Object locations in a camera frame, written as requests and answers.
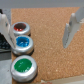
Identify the green button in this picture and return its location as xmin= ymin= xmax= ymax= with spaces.
xmin=10 ymin=55 xmax=38 ymax=82

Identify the red button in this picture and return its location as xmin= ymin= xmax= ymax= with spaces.
xmin=9 ymin=21 xmax=32 ymax=37

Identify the wooden drawer box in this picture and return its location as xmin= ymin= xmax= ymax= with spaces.
xmin=7 ymin=6 xmax=84 ymax=84

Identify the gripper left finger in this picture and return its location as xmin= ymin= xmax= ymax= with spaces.
xmin=0 ymin=12 xmax=16 ymax=52

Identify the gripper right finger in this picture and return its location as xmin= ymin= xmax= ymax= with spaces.
xmin=62 ymin=11 xmax=84 ymax=50

